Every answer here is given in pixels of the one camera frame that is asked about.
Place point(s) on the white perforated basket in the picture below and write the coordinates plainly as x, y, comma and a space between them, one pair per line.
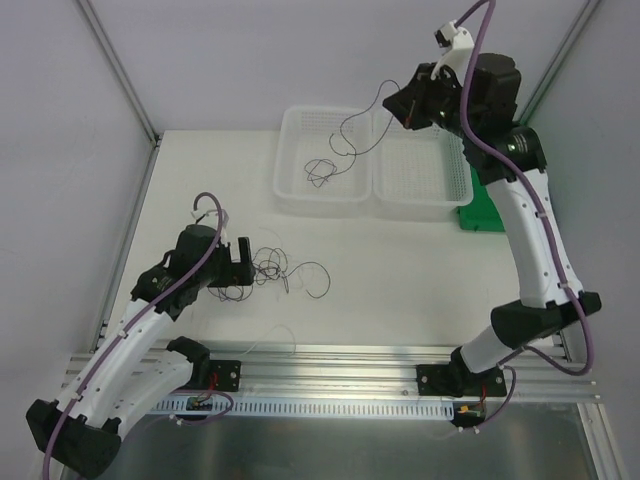
418, 175
321, 165

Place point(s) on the aluminium table edge rail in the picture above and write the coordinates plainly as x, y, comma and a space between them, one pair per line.
378, 372

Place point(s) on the white slotted cable duct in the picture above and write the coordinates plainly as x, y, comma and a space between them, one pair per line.
402, 409

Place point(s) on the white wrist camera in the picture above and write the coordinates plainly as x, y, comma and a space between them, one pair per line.
210, 218
457, 44

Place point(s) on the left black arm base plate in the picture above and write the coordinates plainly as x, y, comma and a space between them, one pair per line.
225, 375

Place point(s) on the left white perforated basket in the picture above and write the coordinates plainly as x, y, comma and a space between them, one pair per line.
321, 165

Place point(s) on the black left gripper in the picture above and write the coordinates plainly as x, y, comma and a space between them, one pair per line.
232, 270

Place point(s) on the aluminium frame post right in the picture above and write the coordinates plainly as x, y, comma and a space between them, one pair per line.
573, 34

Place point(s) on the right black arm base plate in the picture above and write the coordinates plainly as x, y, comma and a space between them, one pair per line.
441, 380

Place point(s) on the right white perforated basket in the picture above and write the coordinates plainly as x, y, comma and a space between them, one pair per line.
418, 175

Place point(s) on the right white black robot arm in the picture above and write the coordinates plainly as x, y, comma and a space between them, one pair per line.
510, 163

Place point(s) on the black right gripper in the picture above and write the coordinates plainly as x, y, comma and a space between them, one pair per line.
417, 100

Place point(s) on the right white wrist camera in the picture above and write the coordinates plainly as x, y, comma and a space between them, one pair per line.
457, 44

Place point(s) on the aluminium frame post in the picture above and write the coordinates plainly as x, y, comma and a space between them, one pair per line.
573, 34
98, 31

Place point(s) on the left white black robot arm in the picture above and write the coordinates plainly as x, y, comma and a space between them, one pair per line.
85, 426

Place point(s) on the aluminium frame post left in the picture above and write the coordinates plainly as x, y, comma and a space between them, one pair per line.
98, 31

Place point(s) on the green plastic tray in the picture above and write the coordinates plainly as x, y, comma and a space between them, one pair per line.
480, 215

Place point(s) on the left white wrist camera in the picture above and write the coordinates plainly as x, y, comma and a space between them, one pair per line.
210, 218

